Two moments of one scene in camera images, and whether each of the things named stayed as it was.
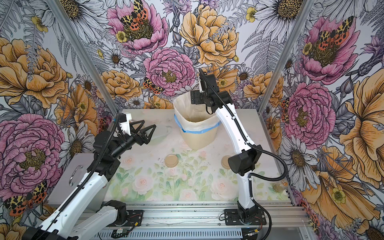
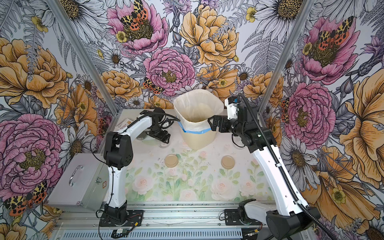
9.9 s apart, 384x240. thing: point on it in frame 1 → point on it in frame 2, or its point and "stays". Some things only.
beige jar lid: x=171 y=160 stays
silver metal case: x=77 y=167 stays
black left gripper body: x=127 y=143 → x=156 y=131
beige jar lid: x=224 y=162 stays
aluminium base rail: x=205 y=221 stays
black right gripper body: x=200 y=98 → x=236 y=127
